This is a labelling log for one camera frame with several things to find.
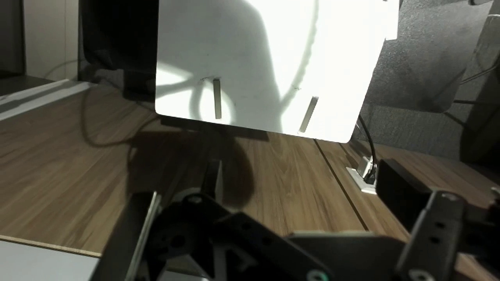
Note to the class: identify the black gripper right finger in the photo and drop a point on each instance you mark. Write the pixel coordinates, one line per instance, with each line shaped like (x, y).
(435, 239)

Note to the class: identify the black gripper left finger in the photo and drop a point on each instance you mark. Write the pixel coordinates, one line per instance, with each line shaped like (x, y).
(260, 234)

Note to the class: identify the white board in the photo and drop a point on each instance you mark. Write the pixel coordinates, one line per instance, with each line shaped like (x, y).
(338, 51)

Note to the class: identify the table power socket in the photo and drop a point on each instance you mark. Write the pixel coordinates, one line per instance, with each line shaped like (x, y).
(365, 179)

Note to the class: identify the metal strip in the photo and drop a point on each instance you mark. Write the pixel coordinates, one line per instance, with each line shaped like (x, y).
(218, 98)
(309, 114)

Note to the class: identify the pale grey flat sheet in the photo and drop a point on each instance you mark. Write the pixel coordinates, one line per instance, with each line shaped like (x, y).
(41, 262)

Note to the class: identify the white rail strip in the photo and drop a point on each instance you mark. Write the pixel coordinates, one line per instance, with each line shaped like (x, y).
(32, 101)

